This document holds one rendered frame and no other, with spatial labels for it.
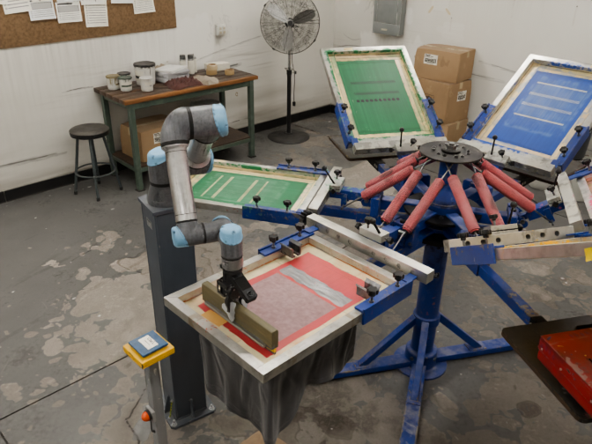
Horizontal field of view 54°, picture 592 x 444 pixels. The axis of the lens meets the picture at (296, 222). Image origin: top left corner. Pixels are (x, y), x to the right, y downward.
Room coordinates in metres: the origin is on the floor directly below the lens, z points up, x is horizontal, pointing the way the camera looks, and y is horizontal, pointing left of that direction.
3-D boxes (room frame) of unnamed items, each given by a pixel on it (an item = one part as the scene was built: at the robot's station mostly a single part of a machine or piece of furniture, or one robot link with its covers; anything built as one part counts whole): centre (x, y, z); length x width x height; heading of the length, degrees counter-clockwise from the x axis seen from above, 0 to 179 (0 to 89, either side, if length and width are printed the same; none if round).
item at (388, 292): (1.85, -0.35, 0.97); 0.30 x 0.05 x 0.07; 134
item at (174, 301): (1.89, 0.02, 0.97); 0.79 x 0.58 x 0.04; 134
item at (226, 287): (1.71, 0.22, 1.14); 0.09 x 0.08 x 0.12; 44
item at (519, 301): (1.97, -0.90, 0.91); 1.34 x 0.40 x 0.08; 14
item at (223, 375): (1.68, 0.23, 0.74); 0.45 x 0.03 x 0.43; 44
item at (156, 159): (2.25, 0.56, 1.37); 0.13 x 0.12 x 0.14; 111
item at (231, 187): (2.87, 0.13, 1.05); 1.08 x 0.61 x 0.23; 74
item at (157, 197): (2.24, 0.56, 1.25); 0.15 x 0.15 x 0.10
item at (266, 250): (2.25, 0.04, 0.97); 0.30 x 0.05 x 0.07; 134
